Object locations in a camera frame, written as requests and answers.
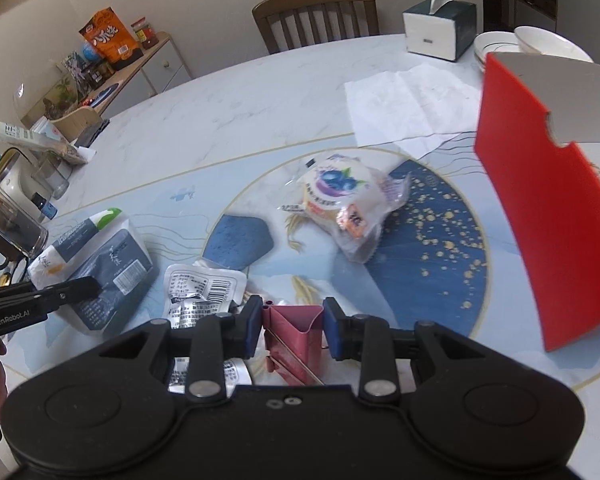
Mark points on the clear plant terrarium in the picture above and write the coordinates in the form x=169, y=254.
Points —
x=45, y=95

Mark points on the green and white tissue box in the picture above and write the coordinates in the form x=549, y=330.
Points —
x=432, y=30

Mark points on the blue globe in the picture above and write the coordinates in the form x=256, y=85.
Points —
x=88, y=51

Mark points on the white bag with grey label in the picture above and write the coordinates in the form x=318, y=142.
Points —
x=105, y=272

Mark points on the white paper tissue sheet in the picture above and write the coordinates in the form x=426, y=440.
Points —
x=410, y=105

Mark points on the blue round mat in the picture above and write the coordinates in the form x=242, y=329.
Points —
x=100, y=96

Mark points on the orange snack bag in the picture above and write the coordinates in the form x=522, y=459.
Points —
x=112, y=37

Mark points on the white sideboard cabinet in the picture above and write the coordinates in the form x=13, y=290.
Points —
x=155, y=70

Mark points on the glass tumbler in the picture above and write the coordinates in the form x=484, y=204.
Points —
x=10, y=220

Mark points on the blueberry bread packet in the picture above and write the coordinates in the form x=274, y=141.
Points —
x=340, y=200

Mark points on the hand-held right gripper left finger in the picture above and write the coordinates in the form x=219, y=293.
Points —
x=252, y=327

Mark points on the green striped plastic bag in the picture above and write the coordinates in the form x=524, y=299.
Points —
x=25, y=137

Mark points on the dark jar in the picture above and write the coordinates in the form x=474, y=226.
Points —
x=100, y=71

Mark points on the white bowl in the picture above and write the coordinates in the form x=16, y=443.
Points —
x=545, y=45

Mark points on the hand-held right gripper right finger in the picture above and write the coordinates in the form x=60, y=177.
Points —
x=332, y=330

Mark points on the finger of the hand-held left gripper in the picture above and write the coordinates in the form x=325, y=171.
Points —
x=55, y=292

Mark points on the silver foil packet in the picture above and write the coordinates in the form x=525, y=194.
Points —
x=195, y=290

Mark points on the glass cup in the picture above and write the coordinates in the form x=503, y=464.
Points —
x=55, y=175

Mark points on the wooden chair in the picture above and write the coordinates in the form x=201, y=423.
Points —
x=320, y=15

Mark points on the light wooden stand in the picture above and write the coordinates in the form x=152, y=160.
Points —
x=75, y=125

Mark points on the pink binder clip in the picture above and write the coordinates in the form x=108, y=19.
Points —
x=292, y=330

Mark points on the small blue dropper bottle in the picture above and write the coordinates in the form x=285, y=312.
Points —
x=44, y=206

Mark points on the red sauce jar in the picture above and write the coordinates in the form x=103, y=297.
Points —
x=145, y=34

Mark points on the red cardboard box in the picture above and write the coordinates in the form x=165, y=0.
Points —
x=545, y=200

